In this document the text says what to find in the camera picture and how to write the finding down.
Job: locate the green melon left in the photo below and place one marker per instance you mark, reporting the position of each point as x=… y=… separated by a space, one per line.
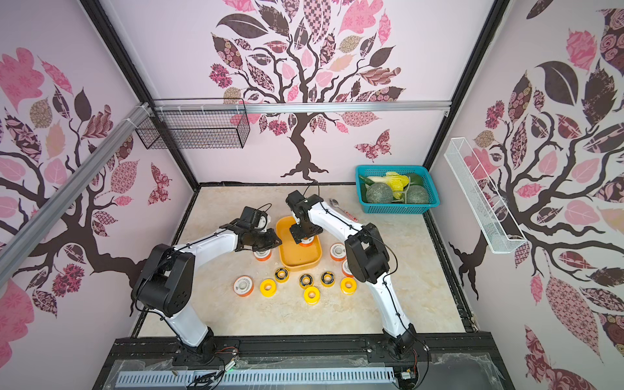
x=379 y=193

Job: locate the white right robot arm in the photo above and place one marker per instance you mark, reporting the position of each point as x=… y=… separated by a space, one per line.
x=368 y=259

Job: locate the yellow tape roll centre front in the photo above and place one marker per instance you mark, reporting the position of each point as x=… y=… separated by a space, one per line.
x=312 y=295

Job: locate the black yellow tape roll left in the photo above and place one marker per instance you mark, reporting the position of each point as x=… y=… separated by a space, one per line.
x=281 y=275

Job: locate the orange tape roll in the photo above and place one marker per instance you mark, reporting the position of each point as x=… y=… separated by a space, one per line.
x=307 y=242
x=345 y=269
x=263 y=223
x=243 y=286

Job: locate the green melon right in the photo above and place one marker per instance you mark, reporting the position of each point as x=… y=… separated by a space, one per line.
x=416 y=194

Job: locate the black yellow tape roll right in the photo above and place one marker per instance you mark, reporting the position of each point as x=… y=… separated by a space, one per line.
x=328 y=279

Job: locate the orange tape roll mid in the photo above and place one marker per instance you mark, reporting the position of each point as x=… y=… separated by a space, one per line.
x=262 y=256
x=338 y=252

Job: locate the aluminium rail back wall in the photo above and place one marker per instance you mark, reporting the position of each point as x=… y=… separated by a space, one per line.
x=300 y=107

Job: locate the aluminium rail left wall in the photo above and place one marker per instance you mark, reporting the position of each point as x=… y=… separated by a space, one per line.
x=26 y=240

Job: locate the black base frame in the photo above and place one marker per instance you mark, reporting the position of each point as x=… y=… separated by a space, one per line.
x=437 y=361

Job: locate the white wire wall shelf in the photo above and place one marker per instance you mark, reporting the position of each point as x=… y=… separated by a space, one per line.
x=472 y=169

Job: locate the aluminium rail wall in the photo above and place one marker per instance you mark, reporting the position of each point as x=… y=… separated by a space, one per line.
x=300 y=107
x=26 y=240

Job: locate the teal plastic basket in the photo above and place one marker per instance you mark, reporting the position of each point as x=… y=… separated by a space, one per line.
x=397 y=206

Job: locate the green melon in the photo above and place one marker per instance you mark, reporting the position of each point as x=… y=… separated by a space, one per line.
x=379 y=193
x=416 y=194

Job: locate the black yellow tape roll centre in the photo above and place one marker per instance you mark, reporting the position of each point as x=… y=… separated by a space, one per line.
x=306 y=280

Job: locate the black yellow tape roll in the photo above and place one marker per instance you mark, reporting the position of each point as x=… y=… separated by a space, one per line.
x=281 y=275
x=328 y=279
x=306 y=280

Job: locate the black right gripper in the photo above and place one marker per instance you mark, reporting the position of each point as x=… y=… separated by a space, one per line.
x=304 y=231

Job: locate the spoon with pink handle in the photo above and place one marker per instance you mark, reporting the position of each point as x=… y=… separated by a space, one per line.
x=336 y=205

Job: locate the white slotted cable duct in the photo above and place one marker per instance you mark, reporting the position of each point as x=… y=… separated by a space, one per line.
x=252 y=378

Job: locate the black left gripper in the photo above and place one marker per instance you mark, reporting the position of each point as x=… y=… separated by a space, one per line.
x=270 y=242

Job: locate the yellow plastic storage box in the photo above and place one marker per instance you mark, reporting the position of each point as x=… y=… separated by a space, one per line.
x=293 y=256

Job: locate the black wire wall basket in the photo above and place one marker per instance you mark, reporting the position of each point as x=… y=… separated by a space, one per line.
x=196 y=123

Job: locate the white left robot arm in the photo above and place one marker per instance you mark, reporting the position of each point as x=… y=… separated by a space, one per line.
x=165 y=284

